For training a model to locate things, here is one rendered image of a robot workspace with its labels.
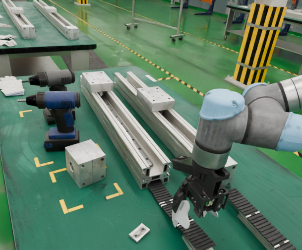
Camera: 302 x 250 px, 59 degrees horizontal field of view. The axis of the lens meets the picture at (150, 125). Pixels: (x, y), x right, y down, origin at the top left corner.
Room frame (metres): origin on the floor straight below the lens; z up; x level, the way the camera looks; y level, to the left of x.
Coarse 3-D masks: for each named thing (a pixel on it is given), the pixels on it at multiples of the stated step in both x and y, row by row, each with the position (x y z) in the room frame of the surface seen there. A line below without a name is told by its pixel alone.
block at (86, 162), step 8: (80, 144) 0.70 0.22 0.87; (88, 144) 0.70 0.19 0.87; (72, 152) 0.66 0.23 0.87; (80, 152) 0.66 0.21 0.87; (88, 152) 0.66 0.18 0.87; (96, 152) 0.67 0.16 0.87; (72, 160) 0.63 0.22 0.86; (80, 160) 0.62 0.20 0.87; (88, 160) 0.63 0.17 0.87; (96, 160) 0.64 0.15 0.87; (104, 160) 0.66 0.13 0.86; (72, 168) 0.64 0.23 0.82; (80, 168) 0.61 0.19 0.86; (88, 168) 0.62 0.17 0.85; (96, 168) 0.64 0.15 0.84; (104, 168) 0.66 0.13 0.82; (72, 176) 0.64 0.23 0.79; (80, 176) 0.60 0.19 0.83; (88, 176) 0.62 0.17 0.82; (96, 176) 0.64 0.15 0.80; (104, 176) 0.66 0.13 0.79; (80, 184) 0.60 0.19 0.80; (88, 184) 0.62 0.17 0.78
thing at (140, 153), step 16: (80, 80) 1.32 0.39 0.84; (96, 96) 1.09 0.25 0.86; (112, 96) 1.11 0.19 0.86; (96, 112) 1.06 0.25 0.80; (112, 112) 1.01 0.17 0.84; (128, 112) 0.97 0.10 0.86; (112, 128) 0.87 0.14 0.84; (128, 128) 0.91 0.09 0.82; (128, 144) 0.74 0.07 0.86; (144, 144) 0.78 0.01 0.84; (128, 160) 0.72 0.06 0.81; (144, 160) 0.67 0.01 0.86; (160, 160) 0.68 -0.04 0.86; (144, 176) 0.63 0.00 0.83; (160, 176) 0.66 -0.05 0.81
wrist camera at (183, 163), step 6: (180, 156) 0.56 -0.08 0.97; (186, 156) 0.56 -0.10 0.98; (174, 162) 0.54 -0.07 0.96; (180, 162) 0.52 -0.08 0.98; (186, 162) 0.51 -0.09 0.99; (174, 168) 0.54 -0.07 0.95; (180, 168) 0.52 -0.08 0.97; (186, 168) 0.50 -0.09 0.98; (192, 168) 0.48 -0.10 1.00; (192, 174) 0.48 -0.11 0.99
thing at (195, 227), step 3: (192, 225) 0.48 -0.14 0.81; (195, 225) 0.48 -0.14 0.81; (183, 228) 0.47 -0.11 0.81; (189, 228) 0.47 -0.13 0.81; (192, 228) 0.47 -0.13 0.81; (195, 228) 0.47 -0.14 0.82; (198, 228) 0.47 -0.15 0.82; (183, 231) 0.46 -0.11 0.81; (186, 231) 0.46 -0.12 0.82; (189, 231) 0.46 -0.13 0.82; (192, 231) 0.46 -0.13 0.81; (183, 234) 0.45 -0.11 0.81
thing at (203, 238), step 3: (204, 234) 0.45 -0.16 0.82; (198, 237) 0.44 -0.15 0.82; (201, 237) 0.44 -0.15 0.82; (204, 237) 0.44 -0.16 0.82; (207, 237) 0.44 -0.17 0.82; (189, 240) 0.43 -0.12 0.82; (192, 240) 0.43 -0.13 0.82; (195, 240) 0.43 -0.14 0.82; (198, 240) 0.43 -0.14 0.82; (201, 240) 0.43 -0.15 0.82; (204, 240) 0.43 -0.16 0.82; (207, 240) 0.43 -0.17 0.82; (192, 243) 0.42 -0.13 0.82; (195, 243) 0.42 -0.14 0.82; (198, 243) 0.42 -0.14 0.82
